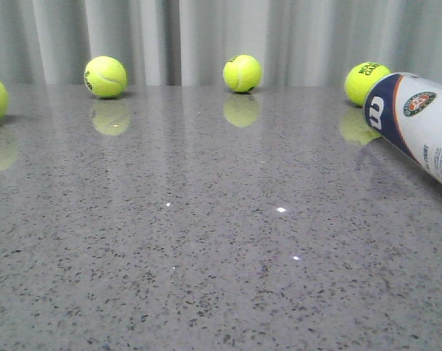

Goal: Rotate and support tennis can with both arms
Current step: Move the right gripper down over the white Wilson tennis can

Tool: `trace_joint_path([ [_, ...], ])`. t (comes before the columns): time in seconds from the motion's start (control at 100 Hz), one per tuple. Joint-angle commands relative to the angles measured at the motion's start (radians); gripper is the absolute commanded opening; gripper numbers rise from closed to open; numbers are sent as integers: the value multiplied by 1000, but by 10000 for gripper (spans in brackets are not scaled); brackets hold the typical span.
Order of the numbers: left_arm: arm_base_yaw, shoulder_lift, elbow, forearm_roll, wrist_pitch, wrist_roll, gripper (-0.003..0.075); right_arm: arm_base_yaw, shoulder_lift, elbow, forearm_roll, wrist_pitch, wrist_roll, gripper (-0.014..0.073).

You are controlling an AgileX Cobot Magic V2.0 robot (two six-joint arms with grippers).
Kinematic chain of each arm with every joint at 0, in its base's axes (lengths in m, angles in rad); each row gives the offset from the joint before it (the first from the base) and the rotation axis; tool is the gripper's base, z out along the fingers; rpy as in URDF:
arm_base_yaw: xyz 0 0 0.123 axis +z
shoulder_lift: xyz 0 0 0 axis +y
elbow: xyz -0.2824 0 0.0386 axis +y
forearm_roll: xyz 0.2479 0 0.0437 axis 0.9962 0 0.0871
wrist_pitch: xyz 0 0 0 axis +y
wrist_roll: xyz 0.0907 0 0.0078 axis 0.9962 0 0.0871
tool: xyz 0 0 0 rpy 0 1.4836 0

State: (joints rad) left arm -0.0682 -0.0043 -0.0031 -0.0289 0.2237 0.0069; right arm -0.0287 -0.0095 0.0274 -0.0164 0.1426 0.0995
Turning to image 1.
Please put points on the white blue tennis ball can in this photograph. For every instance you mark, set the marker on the white blue tennis ball can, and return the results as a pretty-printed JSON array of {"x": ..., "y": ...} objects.
[{"x": 407, "y": 111}]

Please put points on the centre tennis ball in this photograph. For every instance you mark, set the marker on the centre tennis ball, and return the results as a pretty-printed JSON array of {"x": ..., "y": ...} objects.
[{"x": 242, "y": 73}]

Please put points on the right tennis ball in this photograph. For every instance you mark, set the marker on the right tennis ball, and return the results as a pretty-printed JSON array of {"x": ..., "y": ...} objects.
[{"x": 361, "y": 79}]

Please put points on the grey pleated curtain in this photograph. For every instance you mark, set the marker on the grey pleated curtain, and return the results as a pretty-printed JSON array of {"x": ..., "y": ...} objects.
[{"x": 186, "y": 43}]

